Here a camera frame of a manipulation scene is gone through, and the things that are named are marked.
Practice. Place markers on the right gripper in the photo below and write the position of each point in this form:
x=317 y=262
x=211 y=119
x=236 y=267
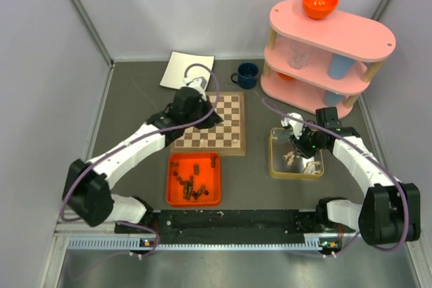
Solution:
x=299 y=146

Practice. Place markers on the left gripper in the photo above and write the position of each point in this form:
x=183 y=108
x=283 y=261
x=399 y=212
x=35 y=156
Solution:
x=214 y=120

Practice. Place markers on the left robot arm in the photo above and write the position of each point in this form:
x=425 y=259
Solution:
x=88 y=186

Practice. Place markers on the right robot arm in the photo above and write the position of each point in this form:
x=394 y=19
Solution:
x=390 y=212

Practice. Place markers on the wooden chess board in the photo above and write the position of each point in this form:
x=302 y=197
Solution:
x=230 y=106

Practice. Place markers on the dark long chess piece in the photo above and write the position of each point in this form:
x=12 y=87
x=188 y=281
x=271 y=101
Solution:
x=186 y=187

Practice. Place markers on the dark blue enamel mug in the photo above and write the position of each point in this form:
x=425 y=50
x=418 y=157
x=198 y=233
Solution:
x=246 y=75

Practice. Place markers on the white square plate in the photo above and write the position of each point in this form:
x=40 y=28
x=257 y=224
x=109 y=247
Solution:
x=175 y=71

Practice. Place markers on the orange plastic tray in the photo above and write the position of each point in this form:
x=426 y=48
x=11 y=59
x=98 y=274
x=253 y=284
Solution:
x=205 y=188

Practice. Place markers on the pink three-tier shelf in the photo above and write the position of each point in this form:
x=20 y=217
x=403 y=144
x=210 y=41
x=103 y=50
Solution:
x=366 y=41

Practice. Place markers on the light blue plastic cup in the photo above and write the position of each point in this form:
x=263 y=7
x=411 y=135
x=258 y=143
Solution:
x=339 y=66

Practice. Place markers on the clear plastic cup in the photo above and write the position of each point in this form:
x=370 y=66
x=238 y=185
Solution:
x=299 y=54

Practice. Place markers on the orange plastic bowl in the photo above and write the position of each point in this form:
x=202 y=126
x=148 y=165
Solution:
x=319 y=9

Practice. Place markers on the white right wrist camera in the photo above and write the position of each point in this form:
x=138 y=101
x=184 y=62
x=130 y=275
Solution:
x=293 y=122

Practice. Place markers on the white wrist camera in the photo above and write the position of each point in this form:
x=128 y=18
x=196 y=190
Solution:
x=293 y=122
x=197 y=83

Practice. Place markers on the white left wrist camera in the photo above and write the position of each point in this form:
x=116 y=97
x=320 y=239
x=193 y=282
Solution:
x=197 y=83

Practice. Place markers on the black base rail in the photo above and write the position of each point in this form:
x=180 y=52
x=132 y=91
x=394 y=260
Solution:
x=237 y=226

